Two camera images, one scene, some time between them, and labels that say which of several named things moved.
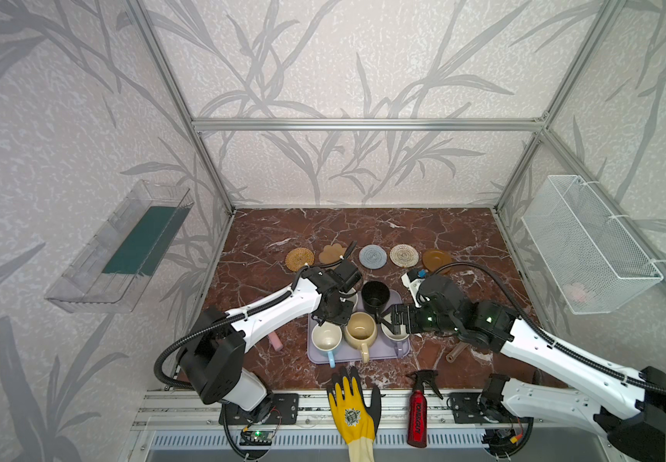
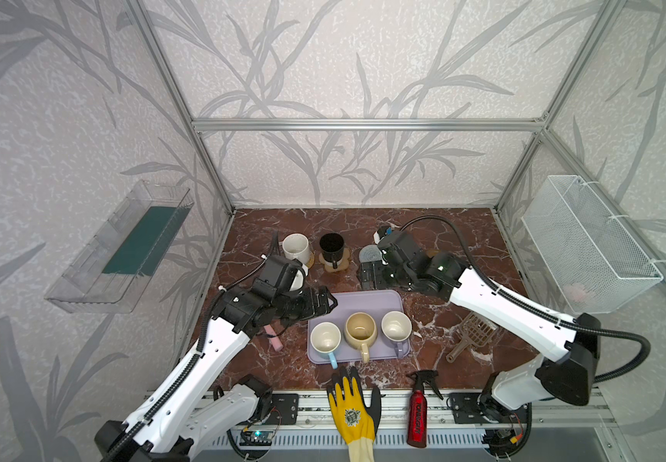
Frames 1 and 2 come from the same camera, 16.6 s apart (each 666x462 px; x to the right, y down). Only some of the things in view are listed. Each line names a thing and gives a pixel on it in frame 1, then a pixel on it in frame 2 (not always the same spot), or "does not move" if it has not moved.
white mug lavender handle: x=400 y=340 does not move
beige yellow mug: x=360 y=329 does not move
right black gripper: x=398 y=318 to x=372 y=269
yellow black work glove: x=357 y=422 does not move
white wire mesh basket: x=593 y=259 does not move
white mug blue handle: x=327 y=337 does not move
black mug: x=374 y=295 to x=332 y=245
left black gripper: x=332 y=309 to x=308 y=300
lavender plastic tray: x=381 y=350 does not move
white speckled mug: x=354 y=298 to x=295 y=245
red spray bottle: x=417 y=423 does not move
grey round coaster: x=372 y=256 does not move
